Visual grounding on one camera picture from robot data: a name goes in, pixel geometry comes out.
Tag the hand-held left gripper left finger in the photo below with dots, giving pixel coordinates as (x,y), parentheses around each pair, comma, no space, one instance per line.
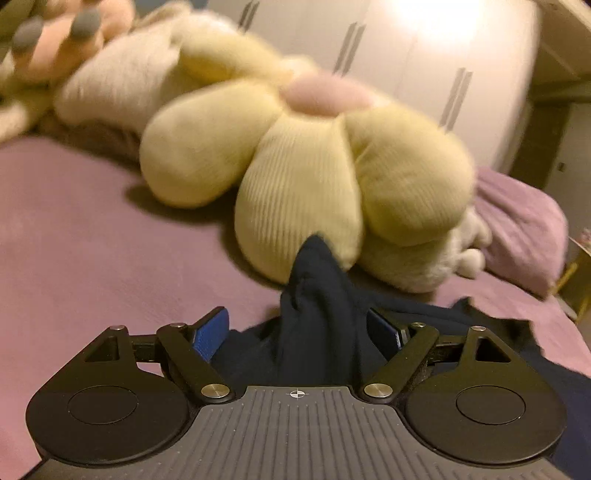
(213,332)

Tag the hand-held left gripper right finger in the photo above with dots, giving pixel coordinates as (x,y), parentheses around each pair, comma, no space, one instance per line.
(381,327)

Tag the navy zip jacket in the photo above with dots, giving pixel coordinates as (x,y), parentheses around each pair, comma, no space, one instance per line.
(318,314)

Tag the white plush toy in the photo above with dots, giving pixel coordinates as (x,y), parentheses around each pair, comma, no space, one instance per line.
(415,263)

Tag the cream flower plush pillow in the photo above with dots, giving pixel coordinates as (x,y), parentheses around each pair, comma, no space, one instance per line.
(300,194)

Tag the pink bed blanket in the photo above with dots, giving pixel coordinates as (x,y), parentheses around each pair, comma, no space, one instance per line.
(92,230)

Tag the purple pillow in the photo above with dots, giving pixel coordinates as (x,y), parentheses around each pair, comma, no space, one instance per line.
(521,230)

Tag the wooden side stand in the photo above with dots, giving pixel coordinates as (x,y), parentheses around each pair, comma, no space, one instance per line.
(575,281)

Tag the large cream plush toy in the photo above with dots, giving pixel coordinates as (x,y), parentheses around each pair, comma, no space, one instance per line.
(120,92)

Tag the white wardrobe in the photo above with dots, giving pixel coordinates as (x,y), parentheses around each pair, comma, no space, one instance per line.
(406,46)

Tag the pink plush with grey claws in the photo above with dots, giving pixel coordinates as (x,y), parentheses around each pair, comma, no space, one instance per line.
(55,55)

